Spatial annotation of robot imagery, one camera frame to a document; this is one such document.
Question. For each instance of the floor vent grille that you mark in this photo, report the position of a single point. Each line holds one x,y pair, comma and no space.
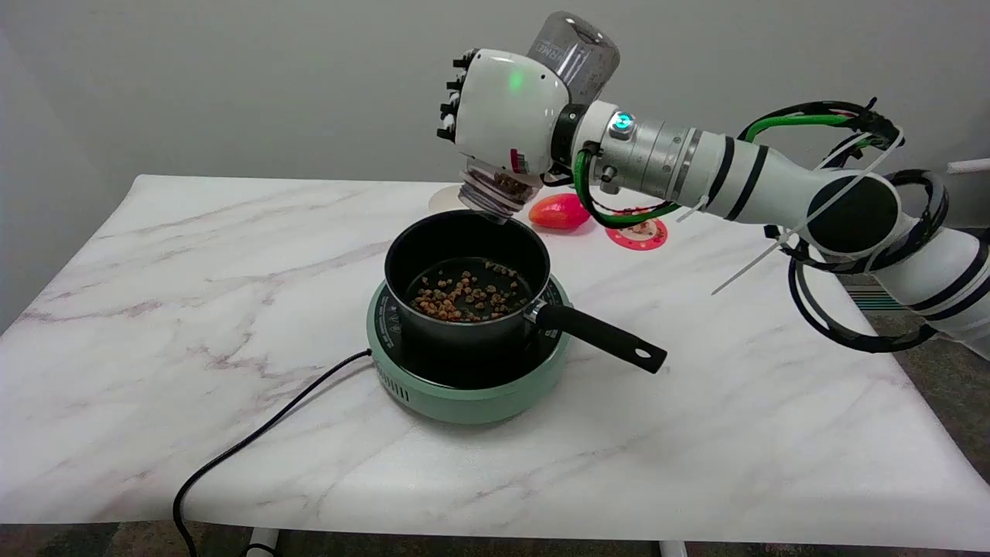
870,298

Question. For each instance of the white round lid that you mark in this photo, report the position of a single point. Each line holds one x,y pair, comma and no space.
442,199

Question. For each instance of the red mango fruit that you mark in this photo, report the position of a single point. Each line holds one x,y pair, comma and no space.
558,211

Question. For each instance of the clear plastic bottle with kibble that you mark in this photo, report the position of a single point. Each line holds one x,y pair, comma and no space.
576,58

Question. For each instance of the white pipe end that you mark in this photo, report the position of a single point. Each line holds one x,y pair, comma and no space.
971,165

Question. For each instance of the green round induction cooker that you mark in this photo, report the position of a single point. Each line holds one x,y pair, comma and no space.
464,387

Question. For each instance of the white table leg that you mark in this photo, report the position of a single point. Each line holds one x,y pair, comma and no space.
673,548
263,541

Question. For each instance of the pink coaster with small figures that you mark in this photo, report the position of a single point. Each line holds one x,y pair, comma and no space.
642,234

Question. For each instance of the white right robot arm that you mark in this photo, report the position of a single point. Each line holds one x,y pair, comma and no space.
789,186

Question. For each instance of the white zip tie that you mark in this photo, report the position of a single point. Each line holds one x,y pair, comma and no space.
797,224

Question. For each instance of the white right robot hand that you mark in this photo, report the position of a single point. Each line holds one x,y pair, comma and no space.
510,116

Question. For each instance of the brown kibble pieces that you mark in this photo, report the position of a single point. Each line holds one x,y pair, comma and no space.
464,294

